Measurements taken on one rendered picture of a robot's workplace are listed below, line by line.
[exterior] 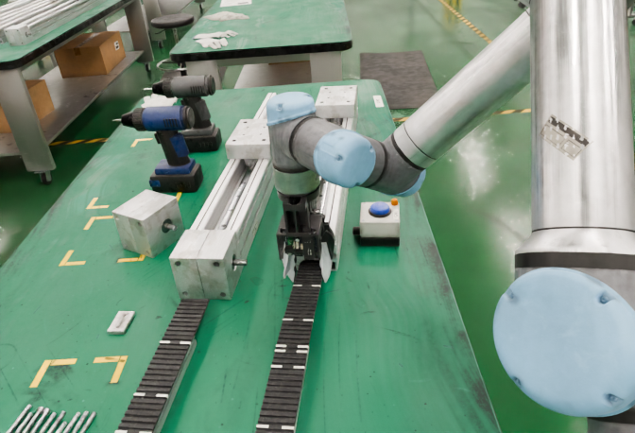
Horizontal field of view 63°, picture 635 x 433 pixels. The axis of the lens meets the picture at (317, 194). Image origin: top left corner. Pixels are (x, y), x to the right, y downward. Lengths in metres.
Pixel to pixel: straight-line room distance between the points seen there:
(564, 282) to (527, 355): 0.07
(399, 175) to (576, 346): 0.42
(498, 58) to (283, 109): 0.30
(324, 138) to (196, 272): 0.39
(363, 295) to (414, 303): 0.09
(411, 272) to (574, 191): 0.57
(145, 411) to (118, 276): 0.39
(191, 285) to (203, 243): 0.08
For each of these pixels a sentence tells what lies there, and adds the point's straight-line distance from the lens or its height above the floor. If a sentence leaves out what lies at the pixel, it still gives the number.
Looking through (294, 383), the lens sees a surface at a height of 0.81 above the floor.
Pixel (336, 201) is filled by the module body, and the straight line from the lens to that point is 1.07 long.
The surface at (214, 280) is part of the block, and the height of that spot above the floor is 0.83.
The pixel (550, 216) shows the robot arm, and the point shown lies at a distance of 0.50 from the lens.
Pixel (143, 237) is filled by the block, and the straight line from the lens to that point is 1.13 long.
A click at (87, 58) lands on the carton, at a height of 0.37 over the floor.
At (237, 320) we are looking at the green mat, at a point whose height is 0.78.
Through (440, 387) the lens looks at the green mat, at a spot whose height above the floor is 0.78.
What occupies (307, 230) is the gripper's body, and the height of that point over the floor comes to 0.94.
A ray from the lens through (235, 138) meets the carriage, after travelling 1.31.
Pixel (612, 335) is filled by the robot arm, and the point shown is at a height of 1.12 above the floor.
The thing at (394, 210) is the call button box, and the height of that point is 0.84.
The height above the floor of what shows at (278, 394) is 0.81.
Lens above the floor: 1.42
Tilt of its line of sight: 30 degrees down
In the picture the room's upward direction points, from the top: 5 degrees counter-clockwise
